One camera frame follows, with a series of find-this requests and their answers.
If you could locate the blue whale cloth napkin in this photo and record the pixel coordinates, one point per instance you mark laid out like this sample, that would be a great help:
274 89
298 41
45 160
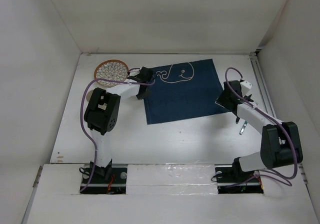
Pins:
183 91

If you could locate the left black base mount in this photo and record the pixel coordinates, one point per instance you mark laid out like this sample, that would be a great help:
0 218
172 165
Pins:
109 180

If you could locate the green-handled metal fork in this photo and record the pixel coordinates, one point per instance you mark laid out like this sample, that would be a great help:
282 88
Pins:
243 128

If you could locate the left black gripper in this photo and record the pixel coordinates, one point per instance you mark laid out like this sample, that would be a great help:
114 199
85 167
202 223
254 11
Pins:
140 97

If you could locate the floral orange-rimmed plate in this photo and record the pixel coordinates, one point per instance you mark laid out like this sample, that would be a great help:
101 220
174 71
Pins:
113 69

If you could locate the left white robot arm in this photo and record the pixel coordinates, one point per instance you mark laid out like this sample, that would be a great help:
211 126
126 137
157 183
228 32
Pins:
101 113

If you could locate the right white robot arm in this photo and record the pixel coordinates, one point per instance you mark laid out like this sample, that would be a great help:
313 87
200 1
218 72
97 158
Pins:
280 146

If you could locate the beige ceramic cup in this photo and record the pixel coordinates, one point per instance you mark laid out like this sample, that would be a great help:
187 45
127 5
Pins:
88 98

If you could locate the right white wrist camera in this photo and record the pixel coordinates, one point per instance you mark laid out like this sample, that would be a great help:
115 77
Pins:
245 87

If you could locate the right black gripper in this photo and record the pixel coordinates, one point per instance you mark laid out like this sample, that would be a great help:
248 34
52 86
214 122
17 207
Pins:
222 99

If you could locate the aluminium side rail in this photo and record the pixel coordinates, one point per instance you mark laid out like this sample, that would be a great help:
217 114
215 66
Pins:
266 97

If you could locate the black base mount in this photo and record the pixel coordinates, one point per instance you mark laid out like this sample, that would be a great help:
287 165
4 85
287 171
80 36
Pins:
228 182
109 180

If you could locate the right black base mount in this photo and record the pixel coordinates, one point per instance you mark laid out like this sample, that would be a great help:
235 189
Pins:
228 182

